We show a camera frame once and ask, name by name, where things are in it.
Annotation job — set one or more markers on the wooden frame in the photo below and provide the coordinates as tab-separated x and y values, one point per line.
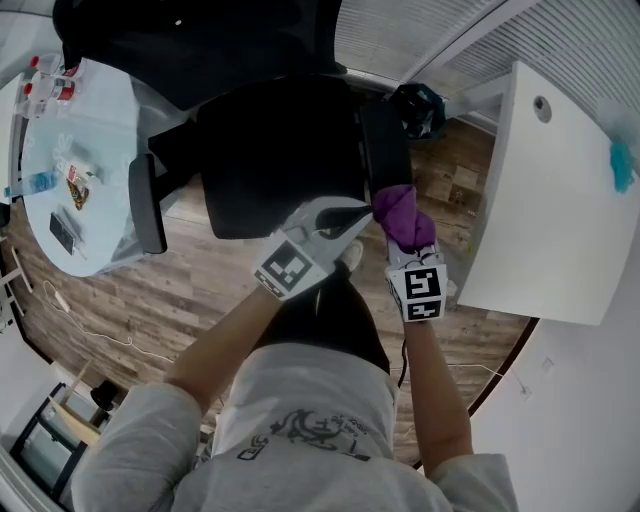
75	417

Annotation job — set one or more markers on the black jacket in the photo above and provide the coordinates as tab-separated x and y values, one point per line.
200	50

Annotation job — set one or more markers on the person's right forearm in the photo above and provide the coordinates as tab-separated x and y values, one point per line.
435	395

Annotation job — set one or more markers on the white desk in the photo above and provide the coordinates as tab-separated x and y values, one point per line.
550	200

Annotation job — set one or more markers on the round light blue table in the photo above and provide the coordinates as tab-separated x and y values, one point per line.
100	125

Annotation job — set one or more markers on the black framed glass cabinet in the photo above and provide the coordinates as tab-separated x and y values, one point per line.
45	450

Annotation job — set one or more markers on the purple microfibre cloth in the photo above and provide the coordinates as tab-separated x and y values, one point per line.
402	215

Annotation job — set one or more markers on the white window blinds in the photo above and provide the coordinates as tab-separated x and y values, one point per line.
550	45

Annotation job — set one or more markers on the black office chair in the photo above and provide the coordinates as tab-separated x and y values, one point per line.
280	160

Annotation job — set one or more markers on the person's left forearm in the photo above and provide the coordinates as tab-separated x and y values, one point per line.
225	350

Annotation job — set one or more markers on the clear red-cap water bottle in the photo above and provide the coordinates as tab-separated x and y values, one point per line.
42	64
35	97
70	72
65	93

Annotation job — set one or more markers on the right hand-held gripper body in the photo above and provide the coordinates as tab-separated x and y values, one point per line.
422	287

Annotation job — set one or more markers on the black smartphone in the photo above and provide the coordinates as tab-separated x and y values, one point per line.
62	232

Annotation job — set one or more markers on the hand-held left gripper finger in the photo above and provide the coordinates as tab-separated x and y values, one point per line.
345	242
340	202

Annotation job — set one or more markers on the person's white shoe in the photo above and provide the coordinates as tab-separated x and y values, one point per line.
352	254

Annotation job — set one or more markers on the teal fluffy cloth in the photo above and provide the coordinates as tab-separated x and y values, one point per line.
622	165

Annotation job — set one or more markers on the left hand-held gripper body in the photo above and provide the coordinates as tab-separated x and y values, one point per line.
290	265

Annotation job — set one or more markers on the black waste bin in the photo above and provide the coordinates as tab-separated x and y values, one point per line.
415	112

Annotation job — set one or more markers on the person's black trousers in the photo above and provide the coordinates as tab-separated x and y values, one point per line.
340	320

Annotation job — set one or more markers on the black round stand base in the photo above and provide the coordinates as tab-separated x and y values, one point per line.
102	395

